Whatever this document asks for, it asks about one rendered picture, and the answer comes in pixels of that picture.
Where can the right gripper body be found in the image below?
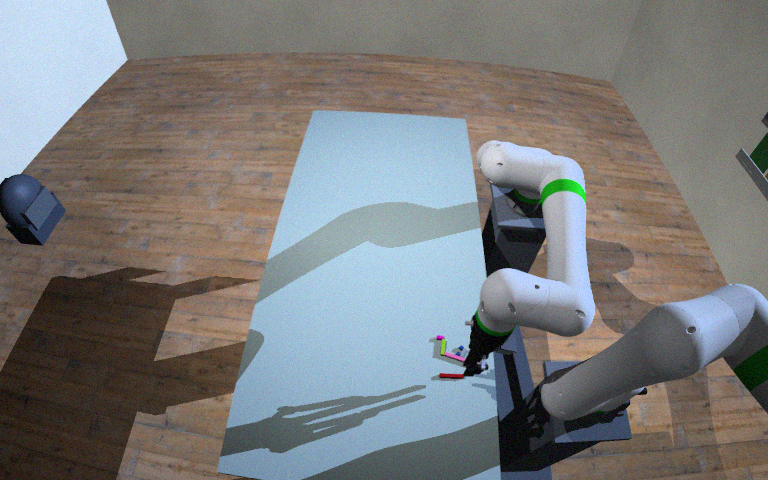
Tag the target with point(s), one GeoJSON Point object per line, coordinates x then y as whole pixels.
{"type": "Point", "coordinates": [482, 349]}

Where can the pink rod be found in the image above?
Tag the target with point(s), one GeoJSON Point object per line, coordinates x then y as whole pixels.
{"type": "Point", "coordinates": [455, 357]}

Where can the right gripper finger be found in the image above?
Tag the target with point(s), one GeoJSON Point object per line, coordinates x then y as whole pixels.
{"type": "Point", "coordinates": [479, 365]}
{"type": "Point", "coordinates": [470, 355]}

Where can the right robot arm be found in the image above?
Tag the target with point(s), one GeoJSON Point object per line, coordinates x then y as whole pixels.
{"type": "Point", "coordinates": [509, 297]}

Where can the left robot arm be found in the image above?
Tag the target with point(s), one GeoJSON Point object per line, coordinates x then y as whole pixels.
{"type": "Point", "coordinates": [673, 341]}

